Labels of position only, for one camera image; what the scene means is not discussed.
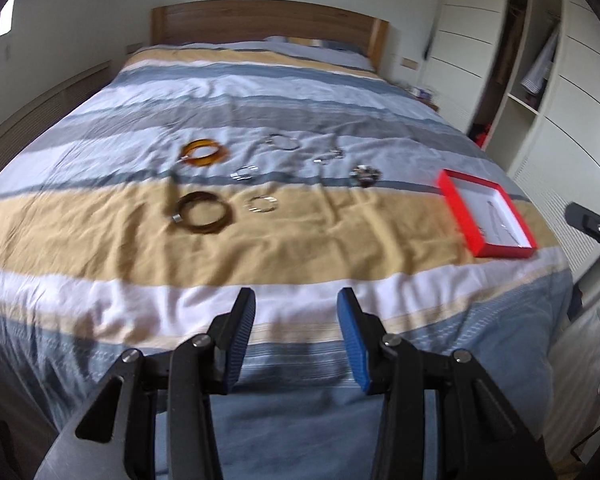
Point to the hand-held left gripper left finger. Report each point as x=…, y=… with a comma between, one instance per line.
x=241, y=320

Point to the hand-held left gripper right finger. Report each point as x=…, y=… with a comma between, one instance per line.
x=351, y=325

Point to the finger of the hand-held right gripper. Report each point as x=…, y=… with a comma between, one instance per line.
x=587, y=222

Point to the red jewelry box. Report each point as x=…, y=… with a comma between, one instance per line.
x=457, y=195

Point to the plain silver bangle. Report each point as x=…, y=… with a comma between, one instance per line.
x=282, y=141

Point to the dark brown bangle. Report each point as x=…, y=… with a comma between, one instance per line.
x=219, y=220

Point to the striped duvet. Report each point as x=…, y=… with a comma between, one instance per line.
x=130, y=240

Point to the red bag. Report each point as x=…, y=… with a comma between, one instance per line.
x=481, y=136

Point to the white wardrobe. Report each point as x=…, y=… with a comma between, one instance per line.
x=570, y=75

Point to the hanging striped shirt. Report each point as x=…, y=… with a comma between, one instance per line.
x=540, y=67

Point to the amber resin bangle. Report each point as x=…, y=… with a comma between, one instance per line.
x=219, y=156

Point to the nightstand clutter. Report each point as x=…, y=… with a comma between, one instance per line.
x=422, y=95

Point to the grey blue pillow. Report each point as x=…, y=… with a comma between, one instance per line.
x=325, y=52

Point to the wooden headboard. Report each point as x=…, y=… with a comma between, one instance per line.
x=260, y=22

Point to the wall switch panel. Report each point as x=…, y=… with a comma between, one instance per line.
x=409, y=63

